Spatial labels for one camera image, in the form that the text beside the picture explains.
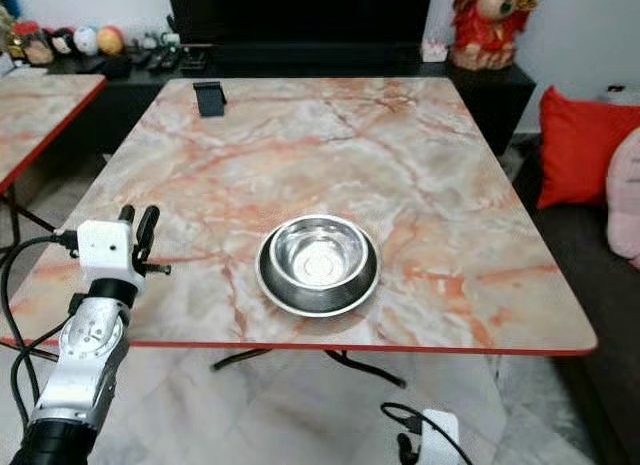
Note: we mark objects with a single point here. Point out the black television cabinet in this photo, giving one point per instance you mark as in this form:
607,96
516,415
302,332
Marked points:
320,61

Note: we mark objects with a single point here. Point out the black phone stand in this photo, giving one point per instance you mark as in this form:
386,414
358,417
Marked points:
210,98

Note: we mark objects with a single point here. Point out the dark brown sofa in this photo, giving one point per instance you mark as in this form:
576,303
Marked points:
600,305

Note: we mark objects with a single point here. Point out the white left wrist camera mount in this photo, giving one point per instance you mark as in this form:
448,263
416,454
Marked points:
105,247

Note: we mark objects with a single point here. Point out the green and white mug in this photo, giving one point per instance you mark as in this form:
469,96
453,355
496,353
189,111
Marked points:
169,37

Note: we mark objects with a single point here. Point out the brown-haired doll head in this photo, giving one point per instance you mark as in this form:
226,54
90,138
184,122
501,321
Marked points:
38,50

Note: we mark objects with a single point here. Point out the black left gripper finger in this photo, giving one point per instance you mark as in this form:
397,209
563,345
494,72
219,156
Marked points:
126,214
149,223

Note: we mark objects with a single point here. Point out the black television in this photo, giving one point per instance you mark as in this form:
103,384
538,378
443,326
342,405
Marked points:
300,13

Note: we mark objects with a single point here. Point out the gold and blue trophy figurine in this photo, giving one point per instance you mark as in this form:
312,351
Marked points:
10,3

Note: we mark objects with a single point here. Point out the pink cushion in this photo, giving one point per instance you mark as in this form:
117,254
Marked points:
626,200

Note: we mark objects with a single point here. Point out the stainless steel bowl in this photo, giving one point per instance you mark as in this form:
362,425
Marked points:
317,261

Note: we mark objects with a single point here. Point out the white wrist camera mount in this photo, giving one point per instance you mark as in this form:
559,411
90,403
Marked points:
440,435
105,247

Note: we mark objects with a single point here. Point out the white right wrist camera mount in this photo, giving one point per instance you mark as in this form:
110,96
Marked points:
440,435

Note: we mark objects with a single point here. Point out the white round toy ball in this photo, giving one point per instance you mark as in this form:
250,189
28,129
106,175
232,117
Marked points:
87,40

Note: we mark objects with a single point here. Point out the red-lidded jar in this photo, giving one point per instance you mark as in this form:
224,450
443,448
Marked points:
27,28

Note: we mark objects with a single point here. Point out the orange round toy ball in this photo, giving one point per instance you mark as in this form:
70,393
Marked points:
110,40

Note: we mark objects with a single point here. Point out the red cushion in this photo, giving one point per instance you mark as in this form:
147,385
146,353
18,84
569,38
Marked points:
580,145

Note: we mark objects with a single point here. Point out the white power adapter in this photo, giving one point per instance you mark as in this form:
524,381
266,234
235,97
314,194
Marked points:
433,50

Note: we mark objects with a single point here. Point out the red and gold statue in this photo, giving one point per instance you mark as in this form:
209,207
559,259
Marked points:
490,27

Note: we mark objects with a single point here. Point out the dark-haired doll head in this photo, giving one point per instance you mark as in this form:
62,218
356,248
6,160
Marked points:
64,42

